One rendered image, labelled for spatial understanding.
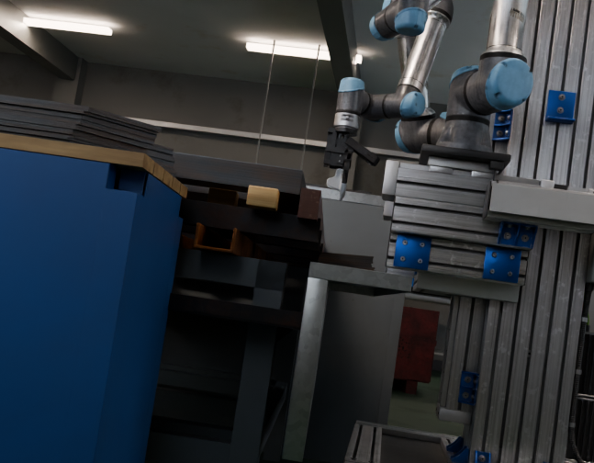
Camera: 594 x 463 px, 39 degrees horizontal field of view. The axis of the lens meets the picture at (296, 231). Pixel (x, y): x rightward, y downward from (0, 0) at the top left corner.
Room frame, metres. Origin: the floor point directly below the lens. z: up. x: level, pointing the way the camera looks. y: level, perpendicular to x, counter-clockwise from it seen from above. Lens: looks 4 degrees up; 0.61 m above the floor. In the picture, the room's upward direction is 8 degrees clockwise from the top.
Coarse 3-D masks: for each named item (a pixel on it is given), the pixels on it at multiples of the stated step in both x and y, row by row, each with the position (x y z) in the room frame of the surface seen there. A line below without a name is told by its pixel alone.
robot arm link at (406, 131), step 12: (384, 0) 2.64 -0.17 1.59; (408, 36) 2.63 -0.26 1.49; (408, 48) 2.64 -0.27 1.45; (408, 120) 2.71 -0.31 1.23; (420, 120) 2.70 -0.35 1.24; (396, 132) 2.77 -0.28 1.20; (408, 132) 2.73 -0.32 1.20; (420, 132) 2.70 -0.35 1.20; (408, 144) 2.75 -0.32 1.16; (420, 144) 2.71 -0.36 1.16
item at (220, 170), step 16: (176, 160) 1.71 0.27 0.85; (192, 160) 1.71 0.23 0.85; (208, 160) 1.71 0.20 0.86; (224, 160) 1.70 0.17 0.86; (176, 176) 1.71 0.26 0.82; (192, 176) 1.71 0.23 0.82; (208, 176) 1.70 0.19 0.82; (224, 176) 1.70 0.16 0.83; (240, 176) 1.70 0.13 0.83; (256, 176) 1.70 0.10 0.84; (272, 176) 1.70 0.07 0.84; (288, 176) 1.70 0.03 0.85; (192, 192) 1.96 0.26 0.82; (240, 192) 1.93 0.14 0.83; (288, 192) 1.70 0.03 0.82; (288, 208) 1.99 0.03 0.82
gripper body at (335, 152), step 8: (336, 128) 2.44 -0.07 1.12; (344, 128) 2.43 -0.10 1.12; (328, 136) 2.47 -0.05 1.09; (336, 136) 2.45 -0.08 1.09; (344, 136) 2.47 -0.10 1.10; (352, 136) 2.49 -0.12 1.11; (328, 144) 2.47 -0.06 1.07; (336, 144) 2.45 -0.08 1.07; (344, 144) 2.45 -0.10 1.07; (328, 152) 2.44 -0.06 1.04; (336, 152) 2.44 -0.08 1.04; (344, 152) 2.43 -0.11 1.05; (352, 152) 2.43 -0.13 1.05; (328, 160) 2.43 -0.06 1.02; (336, 160) 2.44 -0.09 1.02; (344, 160) 2.43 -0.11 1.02
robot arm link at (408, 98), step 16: (448, 0) 2.51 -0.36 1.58; (432, 16) 2.50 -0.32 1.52; (448, 16) 2.50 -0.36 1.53; (432, 32) 2.48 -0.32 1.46; (416, 48) 2.48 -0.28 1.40; (432, 48) 2.48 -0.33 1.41; (416, 64) 2.45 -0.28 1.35; (400, 80) 2.46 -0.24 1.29; (416, 80) 2.44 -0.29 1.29; (384, 96) 2.47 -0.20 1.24; (400, 96) 2.43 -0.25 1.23; (416, 96) 2.40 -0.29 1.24; (384, 112) 2.47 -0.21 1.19; (400, 112) 2.43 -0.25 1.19; (416, 112) 2.42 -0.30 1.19
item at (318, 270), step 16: (320, 272) 1.62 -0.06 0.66; (336, 272) 1.62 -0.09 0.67; (352, 272) 1.62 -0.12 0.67; (368, 272) 1.62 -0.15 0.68; (384, 272) 1.62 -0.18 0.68; (336, 288) 2.92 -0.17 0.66; (352, 288) 2.91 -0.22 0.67; (368, 288) 2.91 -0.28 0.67; (384, 288) 2.39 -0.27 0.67; (400, 288) 1.61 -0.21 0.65
